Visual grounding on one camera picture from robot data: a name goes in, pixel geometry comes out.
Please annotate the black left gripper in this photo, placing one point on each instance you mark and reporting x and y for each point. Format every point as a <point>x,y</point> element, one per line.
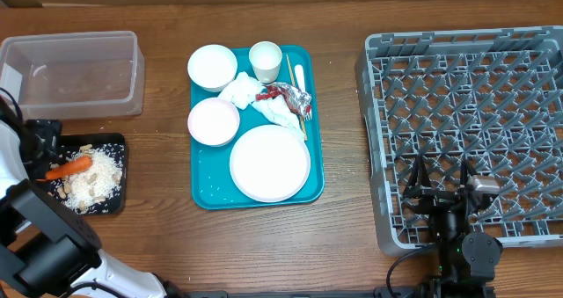
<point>47,130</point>

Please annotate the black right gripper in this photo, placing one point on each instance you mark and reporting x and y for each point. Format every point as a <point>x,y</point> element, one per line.
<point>435,198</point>

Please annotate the foil wrapper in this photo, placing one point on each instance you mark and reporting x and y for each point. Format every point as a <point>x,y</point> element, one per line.
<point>298,102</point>

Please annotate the pink plate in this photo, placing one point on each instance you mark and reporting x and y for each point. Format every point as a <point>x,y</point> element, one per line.
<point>269,163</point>

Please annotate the pink bowl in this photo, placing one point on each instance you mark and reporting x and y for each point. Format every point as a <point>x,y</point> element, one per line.
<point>213,122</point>

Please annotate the white napkin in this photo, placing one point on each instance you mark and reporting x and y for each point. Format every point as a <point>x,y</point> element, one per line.
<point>244,91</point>

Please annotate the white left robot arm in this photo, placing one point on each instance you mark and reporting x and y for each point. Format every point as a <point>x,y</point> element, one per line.
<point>46,248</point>

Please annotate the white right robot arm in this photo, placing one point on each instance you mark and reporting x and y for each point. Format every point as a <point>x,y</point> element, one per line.
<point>467,259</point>

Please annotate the grey dishwasher rack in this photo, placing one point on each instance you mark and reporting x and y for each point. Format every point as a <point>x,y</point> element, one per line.
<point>489,96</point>

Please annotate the orange carrot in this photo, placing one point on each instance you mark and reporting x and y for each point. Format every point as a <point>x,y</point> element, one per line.
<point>81,164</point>

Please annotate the pile of rice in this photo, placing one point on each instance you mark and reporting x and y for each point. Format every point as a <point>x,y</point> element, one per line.
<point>94,179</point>

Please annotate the clear plastic bin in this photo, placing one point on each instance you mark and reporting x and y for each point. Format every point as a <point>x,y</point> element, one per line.
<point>74,75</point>

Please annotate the teal plastic tray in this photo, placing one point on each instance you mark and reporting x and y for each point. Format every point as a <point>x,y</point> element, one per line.
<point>211,183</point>

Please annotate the white plastic fork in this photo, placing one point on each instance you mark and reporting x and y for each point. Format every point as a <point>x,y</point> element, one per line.
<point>300,78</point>

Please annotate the white bowl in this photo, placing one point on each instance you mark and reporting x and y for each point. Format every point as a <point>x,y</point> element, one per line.
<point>212,67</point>

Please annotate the wooden chopstick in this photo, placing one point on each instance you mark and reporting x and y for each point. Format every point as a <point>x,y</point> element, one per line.
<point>293,82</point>

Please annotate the white paper cup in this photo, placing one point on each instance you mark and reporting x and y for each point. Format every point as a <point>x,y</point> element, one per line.
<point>265,58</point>

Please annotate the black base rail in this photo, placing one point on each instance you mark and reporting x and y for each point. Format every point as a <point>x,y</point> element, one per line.
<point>378,292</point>

